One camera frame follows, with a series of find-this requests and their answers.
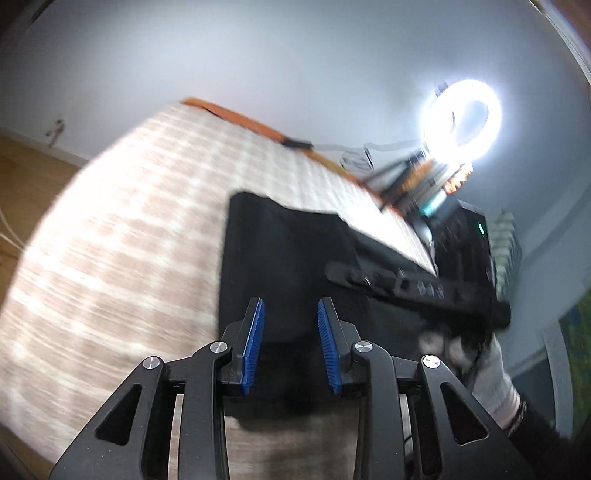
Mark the colourful folded umbrella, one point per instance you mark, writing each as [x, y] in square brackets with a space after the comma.
[431, 205]

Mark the orange patterned cloth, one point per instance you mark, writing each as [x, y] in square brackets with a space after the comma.
[415, 177]

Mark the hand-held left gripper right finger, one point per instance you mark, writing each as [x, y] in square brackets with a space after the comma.
[328, 346]

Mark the person's right hand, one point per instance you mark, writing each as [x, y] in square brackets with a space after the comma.
[489, 383]

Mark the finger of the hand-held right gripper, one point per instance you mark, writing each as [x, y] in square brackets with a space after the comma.
[360, 278]

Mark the black pants with red trim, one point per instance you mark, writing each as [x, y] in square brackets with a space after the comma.
[286, 258]

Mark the person's right forearm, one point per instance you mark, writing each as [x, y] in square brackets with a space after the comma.
[540, 438]

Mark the framed green picture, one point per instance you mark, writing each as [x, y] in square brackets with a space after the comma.
[577, 341]

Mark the beige checkered blanket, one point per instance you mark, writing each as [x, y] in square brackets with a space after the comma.
[138, 230]

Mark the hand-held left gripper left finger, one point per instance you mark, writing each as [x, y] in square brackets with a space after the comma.
[251, 346]

